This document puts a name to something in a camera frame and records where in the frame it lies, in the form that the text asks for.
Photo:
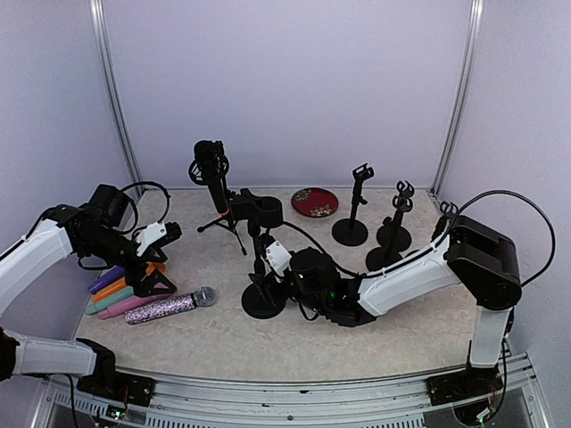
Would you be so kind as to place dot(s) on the black stand with phone clamp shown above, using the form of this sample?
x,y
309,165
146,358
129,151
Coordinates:
x,y
262,214

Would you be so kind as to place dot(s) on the aluminium front rail frame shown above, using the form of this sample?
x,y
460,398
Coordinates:
x,y
394,401

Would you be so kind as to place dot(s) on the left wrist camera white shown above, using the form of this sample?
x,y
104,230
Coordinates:
x,y
148,235

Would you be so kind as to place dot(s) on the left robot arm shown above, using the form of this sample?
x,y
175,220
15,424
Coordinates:
x,y
89,230

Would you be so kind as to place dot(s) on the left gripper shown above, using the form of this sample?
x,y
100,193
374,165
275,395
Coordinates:
x,y
142,287

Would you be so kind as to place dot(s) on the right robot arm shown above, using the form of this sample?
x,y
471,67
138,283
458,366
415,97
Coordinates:
x,y
464,252

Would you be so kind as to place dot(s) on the glitter silver-head microphone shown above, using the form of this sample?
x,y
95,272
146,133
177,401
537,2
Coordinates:
x,y
201,298

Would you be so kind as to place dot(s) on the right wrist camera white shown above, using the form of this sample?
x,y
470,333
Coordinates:
x,y
278,258

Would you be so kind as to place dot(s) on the right aluminium corner post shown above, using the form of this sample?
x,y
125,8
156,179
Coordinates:
x,y
460,99

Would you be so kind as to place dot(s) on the tall black stand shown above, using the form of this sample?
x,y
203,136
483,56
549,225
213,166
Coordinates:
x,y
350,231

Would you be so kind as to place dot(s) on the left aluminium corner post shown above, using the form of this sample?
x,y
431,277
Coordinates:
x,y
112,90

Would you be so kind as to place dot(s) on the aluminium corner post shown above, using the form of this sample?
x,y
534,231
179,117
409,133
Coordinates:
x,y
112,90
460,99

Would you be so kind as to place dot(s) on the black microphone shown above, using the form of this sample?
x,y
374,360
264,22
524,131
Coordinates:
x,y
209,168

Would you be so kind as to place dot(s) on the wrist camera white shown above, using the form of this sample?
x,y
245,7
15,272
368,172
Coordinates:
x,y
148,235
278,258

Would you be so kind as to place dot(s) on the orange microphone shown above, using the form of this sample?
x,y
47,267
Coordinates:
x,y
120,284

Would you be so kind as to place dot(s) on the purple microphone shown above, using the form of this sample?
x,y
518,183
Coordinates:
x,y
112,275

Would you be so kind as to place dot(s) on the pink microphone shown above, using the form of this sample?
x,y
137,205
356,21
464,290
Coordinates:
x,y
132,302

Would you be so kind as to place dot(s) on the teal microphone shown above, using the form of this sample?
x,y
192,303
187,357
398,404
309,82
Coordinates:
x,y
95,307

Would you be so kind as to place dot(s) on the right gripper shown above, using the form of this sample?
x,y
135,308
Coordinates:
x,y
267,286

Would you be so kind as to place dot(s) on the black tripod mic stand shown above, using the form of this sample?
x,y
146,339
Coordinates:
x,y
227,222

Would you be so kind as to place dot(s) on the red floral round plate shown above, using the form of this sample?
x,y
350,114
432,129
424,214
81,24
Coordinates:
x,y
314,202

